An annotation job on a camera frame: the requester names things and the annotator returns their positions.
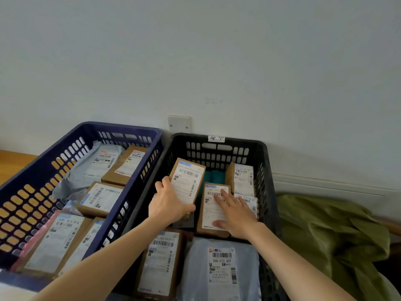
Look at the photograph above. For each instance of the cardboard parcel with blue-marked label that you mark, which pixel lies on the cardboard parcel with blue-marked label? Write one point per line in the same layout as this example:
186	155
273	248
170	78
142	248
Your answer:
188	180

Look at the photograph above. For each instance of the person's left forearm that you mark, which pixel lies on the person's left forearm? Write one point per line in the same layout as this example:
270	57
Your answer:
109	263

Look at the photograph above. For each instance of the large cardboard parcel, white label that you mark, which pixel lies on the large cardboard parcel, white label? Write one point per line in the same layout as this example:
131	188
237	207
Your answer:
56	241

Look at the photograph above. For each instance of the teal packet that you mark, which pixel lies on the teal packet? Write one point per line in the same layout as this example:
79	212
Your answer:
214	178

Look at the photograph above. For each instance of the white sticker on crate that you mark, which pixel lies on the white sticker on crate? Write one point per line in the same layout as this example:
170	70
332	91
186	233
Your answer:
216	138

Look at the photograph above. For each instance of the blue plastic crate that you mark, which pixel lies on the blue plastic crate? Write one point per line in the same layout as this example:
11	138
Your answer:
37	172

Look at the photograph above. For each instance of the person's right little finger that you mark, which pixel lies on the person's right little finger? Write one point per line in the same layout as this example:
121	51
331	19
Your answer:
251	210

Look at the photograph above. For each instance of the pink padded mailer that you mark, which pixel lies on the pink padded mailer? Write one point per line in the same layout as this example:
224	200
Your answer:
33	236

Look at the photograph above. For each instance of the grey mailer bag, red-marked label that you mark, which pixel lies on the grey mailer bag, red-marked label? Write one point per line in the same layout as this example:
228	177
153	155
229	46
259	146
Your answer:
219	272

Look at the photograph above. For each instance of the person's left hand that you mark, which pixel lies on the person's left hand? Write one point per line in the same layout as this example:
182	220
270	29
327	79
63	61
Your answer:
166	206

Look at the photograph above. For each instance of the cardboard parcel with red-marked label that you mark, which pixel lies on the cardboard parcel with red-marked label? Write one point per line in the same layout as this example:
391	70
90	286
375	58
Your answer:
125	167

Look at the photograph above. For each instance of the white wall socket plate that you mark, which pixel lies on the white wall socket plate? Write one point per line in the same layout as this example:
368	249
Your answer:
179	123

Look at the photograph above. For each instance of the black plastic crate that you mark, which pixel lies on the black plastic crate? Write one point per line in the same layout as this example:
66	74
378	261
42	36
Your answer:
266	184

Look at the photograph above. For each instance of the person's left thumb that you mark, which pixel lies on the person's left thumb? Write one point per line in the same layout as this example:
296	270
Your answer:
189	210

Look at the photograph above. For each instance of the brown wooden furniture edge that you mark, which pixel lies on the brown wooden furniture edge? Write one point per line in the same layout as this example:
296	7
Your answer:
391	227

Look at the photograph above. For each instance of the person's right hand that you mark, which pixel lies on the person's right hand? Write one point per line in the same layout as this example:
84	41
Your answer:
239	217

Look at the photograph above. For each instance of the grey mailer bag, long label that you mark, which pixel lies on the grey mailer bag, long label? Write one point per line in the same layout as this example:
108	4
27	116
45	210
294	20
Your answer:
78	175

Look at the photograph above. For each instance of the cardboard parcel with white label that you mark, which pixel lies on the cardboard parcel with white label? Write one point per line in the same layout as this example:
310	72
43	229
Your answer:
209	213
83	244
242	178
250	202

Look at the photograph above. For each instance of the person's right middle finger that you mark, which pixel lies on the person's right middle finger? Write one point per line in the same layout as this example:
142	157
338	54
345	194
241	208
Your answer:
228	198

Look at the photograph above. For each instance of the small cardboard parcel, white label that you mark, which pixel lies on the small cardboard parcel, white label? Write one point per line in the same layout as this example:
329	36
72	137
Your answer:
100	199

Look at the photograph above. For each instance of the olive green cloth bag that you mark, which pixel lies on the olive green cloth bag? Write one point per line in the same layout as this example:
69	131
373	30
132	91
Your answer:
332	235

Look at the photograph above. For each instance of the person's right thumb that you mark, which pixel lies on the person's right thumb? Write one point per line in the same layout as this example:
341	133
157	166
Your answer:
220	224

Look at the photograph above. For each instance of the person's right forearm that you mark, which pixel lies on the person's right forearm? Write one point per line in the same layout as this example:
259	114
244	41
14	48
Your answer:
291	266

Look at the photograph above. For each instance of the person's left middle finger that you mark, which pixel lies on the person's left middle finger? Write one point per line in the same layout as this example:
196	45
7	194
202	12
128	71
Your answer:
159	187

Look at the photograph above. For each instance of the long cardboard parcel, white label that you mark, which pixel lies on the long cardboard parcel, white label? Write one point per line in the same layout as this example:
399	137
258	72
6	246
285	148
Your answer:
159	263

